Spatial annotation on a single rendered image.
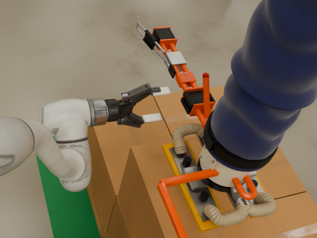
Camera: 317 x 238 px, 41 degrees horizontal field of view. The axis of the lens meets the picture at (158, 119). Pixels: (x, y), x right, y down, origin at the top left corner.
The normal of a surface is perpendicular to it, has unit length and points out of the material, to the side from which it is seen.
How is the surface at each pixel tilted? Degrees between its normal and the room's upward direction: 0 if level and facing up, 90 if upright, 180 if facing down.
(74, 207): 0
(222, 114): 75
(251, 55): 94
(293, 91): 101
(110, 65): 0
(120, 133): 0
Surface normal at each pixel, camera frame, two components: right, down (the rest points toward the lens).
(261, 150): 0.29, 0.57
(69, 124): 0.33, 0.19
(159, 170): 0.21, -0.65
